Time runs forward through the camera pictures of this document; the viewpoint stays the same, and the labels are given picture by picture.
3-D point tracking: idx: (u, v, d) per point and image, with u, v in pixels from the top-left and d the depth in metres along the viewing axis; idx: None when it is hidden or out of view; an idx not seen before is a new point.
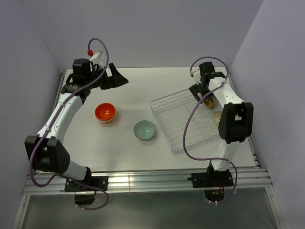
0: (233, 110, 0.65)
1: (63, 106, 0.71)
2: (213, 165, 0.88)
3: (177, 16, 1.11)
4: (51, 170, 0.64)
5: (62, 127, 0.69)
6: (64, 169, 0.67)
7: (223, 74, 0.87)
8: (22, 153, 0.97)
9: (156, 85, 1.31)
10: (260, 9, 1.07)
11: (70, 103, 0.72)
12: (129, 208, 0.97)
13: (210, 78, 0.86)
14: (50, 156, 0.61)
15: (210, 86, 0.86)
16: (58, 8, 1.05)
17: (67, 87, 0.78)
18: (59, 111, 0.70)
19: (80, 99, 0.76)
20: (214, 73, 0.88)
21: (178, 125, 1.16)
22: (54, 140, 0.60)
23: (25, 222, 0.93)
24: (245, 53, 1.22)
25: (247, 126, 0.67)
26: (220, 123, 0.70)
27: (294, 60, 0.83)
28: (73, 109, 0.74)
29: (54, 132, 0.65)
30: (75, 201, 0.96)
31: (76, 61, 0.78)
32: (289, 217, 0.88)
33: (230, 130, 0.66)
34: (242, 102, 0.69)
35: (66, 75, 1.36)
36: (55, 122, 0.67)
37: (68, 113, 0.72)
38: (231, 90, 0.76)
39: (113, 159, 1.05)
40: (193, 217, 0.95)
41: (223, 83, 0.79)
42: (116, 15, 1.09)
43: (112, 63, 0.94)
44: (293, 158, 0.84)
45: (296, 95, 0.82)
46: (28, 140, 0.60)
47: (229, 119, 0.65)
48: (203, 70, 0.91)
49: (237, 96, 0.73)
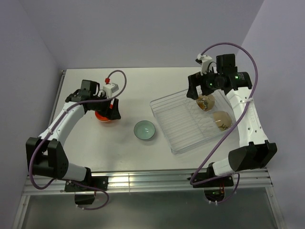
0: (253, 154, 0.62)
1: (66, 111, 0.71)
2: (214, 168, 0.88)
3: (177, 16, 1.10)
4: (48, 174, 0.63)
5: (64, 131, 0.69)
6: (62, 173, 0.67)
7: (249, 81, 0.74)
8: (22, 154, 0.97)
9: (156, 86, 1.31)
10: (261, 10, 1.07)
11: (74, 110, 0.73)
12: (129, 208, 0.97)
13: (231, 80, 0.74)
14: (50, 159, 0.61)
15: (229, 94, 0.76)
16: (59, 8, 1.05)
17: (71, 97, 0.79)
18: (62, 117, 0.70)
19: (82, 108, 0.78)
20: (238, 78, 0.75)
21: (179, 125, 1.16)
22: (55, 143, 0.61)
23: (24, 222, 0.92)
24: (245, 53, 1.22)
25: (262, 163, 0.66)
26: (234, 155, 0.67)
27: (296, 61, 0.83)
28: (75, 116, 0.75)
29: (55, 135, 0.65)
30: (75, 201, 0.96)
31: (90, 82, 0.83)
32: (290, 217, 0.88)
33: (243, 166, 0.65)
34: (266, 140, 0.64)
35: (66, 75, 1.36)
36: (57, 127, 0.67)
37: (71, 120, 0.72)
38: (255, 119, 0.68)
39: (113, 159, 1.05)
40: (194, 217, 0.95)
41: (248, 103, 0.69)
42: (117, 15, 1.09)
43: (117, 100, 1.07)
44: (294, 158, 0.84)
45: (298, 95, 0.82)
46: (30, 141, 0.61)
47: (247, 160, 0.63)
48: (222, 66, 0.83)
49: (260, 130, 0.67)
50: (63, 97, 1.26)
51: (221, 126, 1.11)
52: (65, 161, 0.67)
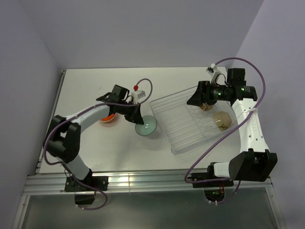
0: (252, 161, 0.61)
1: (94, 106, 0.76)
2: (214, 170, 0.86)
3: (178, 16, 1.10)
4: (57, 154, 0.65)
5: (86, 122, 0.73)
6: (69, 160, 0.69)
7: (255, 95, 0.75)
8: (22, 155, 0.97)
9: (156, 86, 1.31)
10: (261, 10, 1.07)
11: (100, 108, 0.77)
12: (129, 208, 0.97)
13: (238, 93, 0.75)
14: (67, 138, 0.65)
15: (234, 105, 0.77)
16: (59, 8, 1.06)
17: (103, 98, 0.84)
18: (89, 109, 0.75)
19: (107, 110, 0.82)
20: (245, 90, 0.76)
21: (179, 125, 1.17)
22: (76, 125, 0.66)
23: (25, 222, 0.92)
24: (245, 53, 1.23)
25: (262, 174, 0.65)
26: (235, 162, 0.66)
27: (295, 61, 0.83)
28: (99, 115, 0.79)
29: (78, 120, 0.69)
30: (75, 201, 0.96)
31: (121, 88, 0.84)
32: (290, 218, 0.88)
33: (242, 175, 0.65)
34: (267, 150, 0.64)
35: (66, 75, 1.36)
36: (83, 114, 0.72)
37: (94, 115, 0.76)
38: (257, 128, 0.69)
39: (113, 159, 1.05)
40: (193, 217, 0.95)
41: (250, 113, 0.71)
42: (117, 16, 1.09)
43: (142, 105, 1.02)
44: (294, 157, 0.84)
45: (298, 95, 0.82)
46: (55, 119, 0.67)
47: (245, 167, 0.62)
48: (231, 79, 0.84)
49: (261, 139, 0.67)
50: (63, 97, 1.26)
51: (221, 126, 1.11)
52: (75, 149, 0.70)
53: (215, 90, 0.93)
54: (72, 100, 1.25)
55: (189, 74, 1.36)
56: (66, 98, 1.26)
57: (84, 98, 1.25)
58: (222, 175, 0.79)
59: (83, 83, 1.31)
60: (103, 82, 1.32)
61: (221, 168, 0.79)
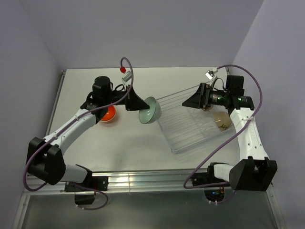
0: (251, 170, 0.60)
1: (76, 119, 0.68)
2: (214, 170, 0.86)
3: (177, 16, 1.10)
4: (41, 178, 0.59)
5: (69, 139, 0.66)
6: (55, 181, 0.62)
7: (251, 105, 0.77)
8: (21, 155, 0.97)
9: (156, 86, 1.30)
10: (261, 10, 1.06)
11: (85, 119, 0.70)
12: (128, 208, 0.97)
13: (236, 105, 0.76)
14: (47, 161, 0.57)
15: (232, 115, 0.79)
16: (58, 8, 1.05)
17: (86, 104, 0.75)
18: (71, 124, 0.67)
19: (94, 118, 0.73)
20: (241, 100, 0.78)
21: (179, 125, 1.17)
22: (55, 149, 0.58)
23: (25, 222, 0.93)
24: (245, 53, 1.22)
25: (263, 183, 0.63)
26: (234, 172, 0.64)
27: (295, 61, 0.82)
28: (86, 125, 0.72)
29: (59, 141, 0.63)
30: (75, 201, 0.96)
31: (102, 87, 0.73)
32: (290, 218, 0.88)
33: (243, 185, 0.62)
34: (266, 157, 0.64)
35: (66, 75, 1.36)
36: (64, 132, 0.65)
37: (78, 129, 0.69)
38: (255, 136, 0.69)
39: (113, 159, 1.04)
40: (193, 217, 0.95)
41: (249, 121, 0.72)
42: (116, 15, 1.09)
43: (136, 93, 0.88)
44: (294, 158, 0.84)
45: (298, 95, 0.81)
46: (34, 141, 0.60)
47: (245, 175, 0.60)
48: (230, 87, 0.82)
49: (260, 147, 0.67)
50: (63, 97, 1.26)
51: (221, 126, 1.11)
52: (61, 169, 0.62)
53: (215, 94, 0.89)
54: (72, 100, 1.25)
55: (189, 74, 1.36)
56: (66, 98, 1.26)
57: (84, 98, 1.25)
58: (222, 177, 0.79)
59: (83, 83, 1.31)
60: None
61: (221, 170, 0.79)
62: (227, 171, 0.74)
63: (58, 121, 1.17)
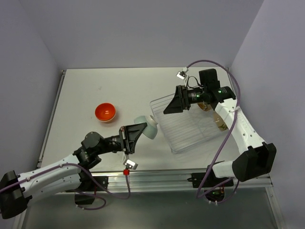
0: (255, 158, 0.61)
1: (60, 166, 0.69)
2: (215, 171, 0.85)
3: (177, 16, 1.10)
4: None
5: (43, 183, 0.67)
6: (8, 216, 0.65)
7: (231, 93, 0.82)
8: (22, 155, 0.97)
9: (156, 86, 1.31)
10: (260, 10, 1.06)
11: (67, 169, 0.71)
12: (129, 208, 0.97)
13: (218, 99, 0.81)
14: (6, 207, 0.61)
15: (218, 109, 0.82)
16: (58, 7, 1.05)
17: (81, 150, 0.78)
18: (52, 170, 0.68)
19: (76, 170, 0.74)
20: (222, 92, 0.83)
21: (179, 125, 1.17)
22: (20, 193, 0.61)
23: (25, 222, 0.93)
24: (245, 53, 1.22)
25: (266, 167, 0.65)
26: (237, 164, 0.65)
27: (295, 61, 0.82)
28: (68, 172, 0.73)
29: (29, 184, 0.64)
30: (75, 201, 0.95)
31: (89, 147, 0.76)
32: (289, 218, 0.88)
33: (249, 175, 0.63)
34: (264, 142, 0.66)
35: (66, 75, 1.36)
36: (39, 176, 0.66)
37: (57, 175, 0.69)
38: (247, 125, 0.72)
39: (113, 160, 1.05)
40: (194, 217, 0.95)
41: (236, 112, 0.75)
42: (116, 15, 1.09)
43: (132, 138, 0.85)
44: (293, 158, 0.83)
45: (297, 96, 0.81)
46: (9, 175, 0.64)
47: (250, 166, 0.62)
48: (206, 82, 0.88)
49: (255, 133, 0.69)
50: (63, 97, 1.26)
51: (221, 126, 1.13)
52: (20, 209, 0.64)
53: (193, 93, 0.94)
54: (72, 100, 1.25)
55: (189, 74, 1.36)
56: (66, 98, 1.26)
57: (84, 98, 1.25)
58: (224, 175, 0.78)
59: (83, 83, 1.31)
60: (103, 82, 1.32)
61: (221, 168, 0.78)
62: (227, 169, 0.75)
63: (57, 121, 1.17)
